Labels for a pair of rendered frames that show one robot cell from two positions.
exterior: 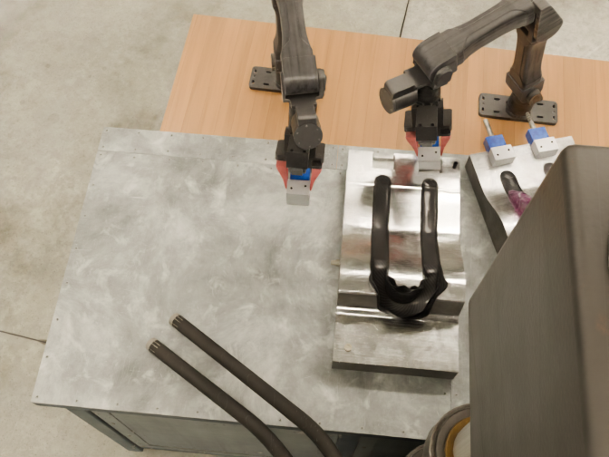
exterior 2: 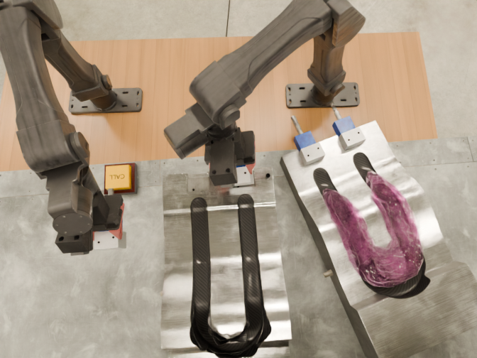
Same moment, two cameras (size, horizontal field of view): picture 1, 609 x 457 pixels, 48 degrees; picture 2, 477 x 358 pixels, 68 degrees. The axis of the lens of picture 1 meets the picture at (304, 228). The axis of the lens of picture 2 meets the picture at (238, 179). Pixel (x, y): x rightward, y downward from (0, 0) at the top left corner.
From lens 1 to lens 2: 88 cm
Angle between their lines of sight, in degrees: 11
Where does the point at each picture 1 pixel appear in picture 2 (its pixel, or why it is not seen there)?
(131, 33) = not seen: hidden behind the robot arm
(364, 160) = (179, 185)
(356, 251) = (177, 295)
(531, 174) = (342, 167)
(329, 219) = (158, 240)
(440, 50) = (219, 86)
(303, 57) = (43, 126)
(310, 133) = (74, 221)
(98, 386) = not seen: outside the picture
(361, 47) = (171, 53)
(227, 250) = (64, 290)
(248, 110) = not seen: hidden behind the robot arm
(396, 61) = (205, 62)
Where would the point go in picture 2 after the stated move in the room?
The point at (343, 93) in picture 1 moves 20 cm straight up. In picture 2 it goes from (160, 104) to (139, 63)
